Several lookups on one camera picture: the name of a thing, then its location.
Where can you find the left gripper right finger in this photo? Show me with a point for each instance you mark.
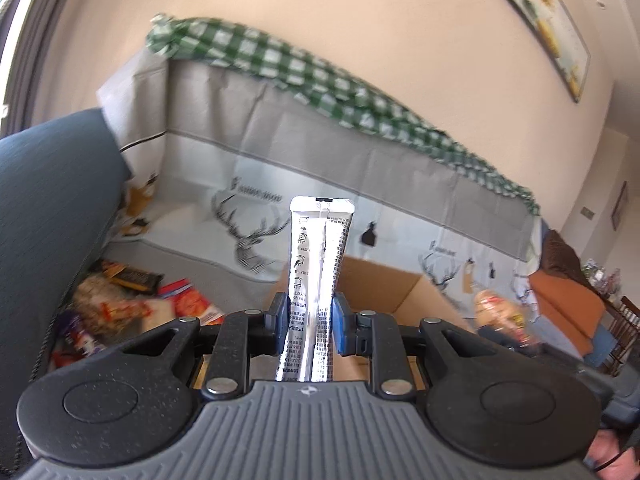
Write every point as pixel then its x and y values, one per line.
pixel 375 336

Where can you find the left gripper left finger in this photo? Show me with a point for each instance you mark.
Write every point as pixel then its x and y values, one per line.
pixel 242 336

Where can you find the red shrimp snack packet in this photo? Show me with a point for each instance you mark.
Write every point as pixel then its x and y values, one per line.
pixel 187 300

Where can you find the clear bag of biscuits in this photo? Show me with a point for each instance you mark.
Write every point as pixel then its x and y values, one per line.
pixel 501 315

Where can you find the silver snack stick packet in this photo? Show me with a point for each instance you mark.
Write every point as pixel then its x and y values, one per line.
pixel 319 231

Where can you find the round rice cake bag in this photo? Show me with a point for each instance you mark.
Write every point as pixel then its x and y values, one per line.
pixel 105 308

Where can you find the black cracker package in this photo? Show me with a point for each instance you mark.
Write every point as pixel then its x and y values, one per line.
pixel 126 276

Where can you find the purple cartoon snack packet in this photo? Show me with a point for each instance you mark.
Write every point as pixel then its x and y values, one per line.
pixel 73 342

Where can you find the person right hand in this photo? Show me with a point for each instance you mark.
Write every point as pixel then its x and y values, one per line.
pixel 611 464

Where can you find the brown cardboard box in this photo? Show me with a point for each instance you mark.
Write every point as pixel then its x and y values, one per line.
pixel 407 296

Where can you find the orange sofa cushion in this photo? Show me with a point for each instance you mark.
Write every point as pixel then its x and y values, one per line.
pixel 571 307

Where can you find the wooden chair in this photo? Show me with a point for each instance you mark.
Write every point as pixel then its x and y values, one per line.
pixel 625 330

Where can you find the brown blanket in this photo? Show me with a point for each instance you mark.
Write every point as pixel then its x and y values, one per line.
pixel 560 260

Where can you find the grey deer print sofa cover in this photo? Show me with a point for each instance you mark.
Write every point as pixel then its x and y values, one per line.
pixel 223 165

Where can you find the green checkered cloth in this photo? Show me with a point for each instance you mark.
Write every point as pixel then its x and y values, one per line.
pixel 330 90

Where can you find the framed wall picture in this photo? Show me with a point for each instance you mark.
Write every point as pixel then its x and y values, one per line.
pixel 555 29

